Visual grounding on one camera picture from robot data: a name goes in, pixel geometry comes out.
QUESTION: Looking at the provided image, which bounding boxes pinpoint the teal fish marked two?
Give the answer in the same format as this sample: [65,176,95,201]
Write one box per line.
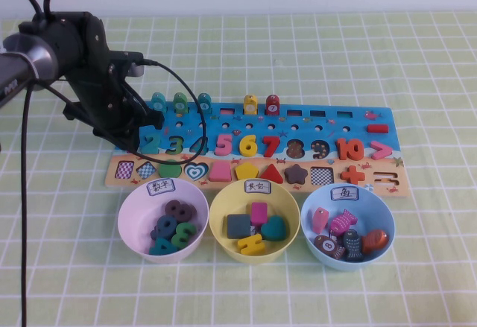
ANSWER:
[150,92,168,114]

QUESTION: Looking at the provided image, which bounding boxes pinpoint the yellow plastic bowl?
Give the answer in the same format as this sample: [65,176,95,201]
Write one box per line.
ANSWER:
[208,180,301,265]

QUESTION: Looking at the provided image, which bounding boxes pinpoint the teal number two piece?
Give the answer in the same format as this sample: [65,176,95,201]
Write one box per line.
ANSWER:
[139,134,164,153]

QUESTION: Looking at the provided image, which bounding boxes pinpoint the brown fish marked eight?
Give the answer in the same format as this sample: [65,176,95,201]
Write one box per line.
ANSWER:
[313,234,346,261]

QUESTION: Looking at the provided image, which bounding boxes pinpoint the teal heart piece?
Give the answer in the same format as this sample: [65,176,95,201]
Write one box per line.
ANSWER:
[260,215,288,241]

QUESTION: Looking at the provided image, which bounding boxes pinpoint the orange fish piece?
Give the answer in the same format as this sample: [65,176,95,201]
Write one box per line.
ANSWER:
[360,229,390,255]

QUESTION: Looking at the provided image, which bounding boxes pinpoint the green fish marked three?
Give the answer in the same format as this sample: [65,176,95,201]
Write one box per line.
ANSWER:
[172,92,189,115]

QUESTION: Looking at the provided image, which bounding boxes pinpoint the teal fish marked four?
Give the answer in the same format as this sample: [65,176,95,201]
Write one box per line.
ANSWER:
[197,93,212,115]

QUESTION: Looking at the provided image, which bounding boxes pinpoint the wooden number puzzle board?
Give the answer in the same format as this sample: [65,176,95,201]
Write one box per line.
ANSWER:
[103,101,410,198]

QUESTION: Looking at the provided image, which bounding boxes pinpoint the pink fish piece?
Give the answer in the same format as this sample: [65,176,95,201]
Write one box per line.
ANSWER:
[312,207,329,234]

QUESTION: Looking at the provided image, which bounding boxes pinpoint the magenta fish piece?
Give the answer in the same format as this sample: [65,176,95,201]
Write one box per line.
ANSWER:
[327,209,358,237]

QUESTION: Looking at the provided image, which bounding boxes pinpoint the red triangle piece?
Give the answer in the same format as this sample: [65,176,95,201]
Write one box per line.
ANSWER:
[259,162,283,185]

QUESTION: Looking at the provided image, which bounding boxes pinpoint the light blue plastic bowl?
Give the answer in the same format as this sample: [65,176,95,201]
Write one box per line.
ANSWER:
[300,184,396,271]

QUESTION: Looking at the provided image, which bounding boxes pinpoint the brown number eight piece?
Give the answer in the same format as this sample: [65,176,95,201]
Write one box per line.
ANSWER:
[164,199,198,223]

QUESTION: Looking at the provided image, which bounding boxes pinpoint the white zip tie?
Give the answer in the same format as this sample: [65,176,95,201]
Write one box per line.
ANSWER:
[22,53,42,81]

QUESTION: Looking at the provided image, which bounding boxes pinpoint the yellow equals sign piece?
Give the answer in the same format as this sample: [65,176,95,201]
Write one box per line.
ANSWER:
[236,233,268,255]

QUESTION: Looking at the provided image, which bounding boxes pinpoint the black fish piece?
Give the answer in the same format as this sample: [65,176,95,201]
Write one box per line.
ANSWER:
[341,229,364,262]

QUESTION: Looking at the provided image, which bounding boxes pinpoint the green number three piece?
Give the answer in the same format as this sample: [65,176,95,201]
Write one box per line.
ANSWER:
[171,222,198,250]

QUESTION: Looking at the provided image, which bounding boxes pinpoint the orange plus sign piece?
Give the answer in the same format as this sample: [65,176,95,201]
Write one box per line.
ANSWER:
[340,165,365,186]

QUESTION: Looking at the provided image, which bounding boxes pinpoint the teal number four piece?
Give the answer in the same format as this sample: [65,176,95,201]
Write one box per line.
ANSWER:
[148,237,179,256]

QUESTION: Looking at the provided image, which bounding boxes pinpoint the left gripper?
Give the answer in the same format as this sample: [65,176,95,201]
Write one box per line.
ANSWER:
[63,62,165,153]

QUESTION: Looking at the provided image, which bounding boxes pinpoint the pink trapezoid piece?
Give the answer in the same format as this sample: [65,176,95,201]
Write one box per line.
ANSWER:
[208,162,231,182]

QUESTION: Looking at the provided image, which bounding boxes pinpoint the magenta rectangle piece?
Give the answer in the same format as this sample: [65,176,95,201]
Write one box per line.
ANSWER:
[250,202,269,227]

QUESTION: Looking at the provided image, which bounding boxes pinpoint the yellow pentagon piece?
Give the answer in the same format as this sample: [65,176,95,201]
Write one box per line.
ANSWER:
[234,162,260,182]

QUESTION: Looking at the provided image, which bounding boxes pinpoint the pink number five piece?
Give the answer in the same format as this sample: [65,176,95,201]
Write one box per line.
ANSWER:
[215,134,235,157]

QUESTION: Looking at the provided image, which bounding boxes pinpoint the dark blue number nine piece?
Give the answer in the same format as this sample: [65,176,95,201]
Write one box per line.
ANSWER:
[150,215,178,241]

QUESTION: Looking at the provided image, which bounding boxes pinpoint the black left camera cable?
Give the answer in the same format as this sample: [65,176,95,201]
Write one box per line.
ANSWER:
[20,57,209,327]

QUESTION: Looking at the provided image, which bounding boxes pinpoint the pink greater-than sign piece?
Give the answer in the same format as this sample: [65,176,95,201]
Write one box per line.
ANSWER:
[370,142,394,161]

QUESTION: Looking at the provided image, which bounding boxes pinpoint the pink plastic bowl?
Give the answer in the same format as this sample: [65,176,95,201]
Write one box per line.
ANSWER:
[117,182,209,264]

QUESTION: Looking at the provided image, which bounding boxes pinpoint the gray square piece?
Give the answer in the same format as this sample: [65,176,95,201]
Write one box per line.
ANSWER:
[226,214,251,239]

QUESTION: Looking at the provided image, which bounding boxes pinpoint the green circle piece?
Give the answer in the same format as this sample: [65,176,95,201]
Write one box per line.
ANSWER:
[158,159,183,179]

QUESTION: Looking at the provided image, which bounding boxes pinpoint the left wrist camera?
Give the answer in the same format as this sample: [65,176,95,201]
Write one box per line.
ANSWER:
[110,50,147,78]

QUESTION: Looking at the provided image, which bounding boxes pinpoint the green checked tablecloth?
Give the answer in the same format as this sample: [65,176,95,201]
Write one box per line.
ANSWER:
[0,10,477,327]

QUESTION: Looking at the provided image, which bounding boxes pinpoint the brown star piece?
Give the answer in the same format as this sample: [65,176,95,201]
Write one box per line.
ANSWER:
[284,162,309,185]

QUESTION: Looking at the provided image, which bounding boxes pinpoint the yellow fish marked six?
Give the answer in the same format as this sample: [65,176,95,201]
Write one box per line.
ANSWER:
[243,95,259,116]

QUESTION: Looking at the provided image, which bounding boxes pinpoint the red number seven piece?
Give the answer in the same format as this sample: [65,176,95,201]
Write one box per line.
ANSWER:
[262,136,281,159]

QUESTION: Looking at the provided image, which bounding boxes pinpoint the orange number ten piece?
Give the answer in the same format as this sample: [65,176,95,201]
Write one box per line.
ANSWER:
[335,139,365,162]

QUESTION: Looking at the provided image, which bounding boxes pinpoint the yellow number six piece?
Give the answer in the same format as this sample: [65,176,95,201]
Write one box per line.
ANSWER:
[238,135,259,158]

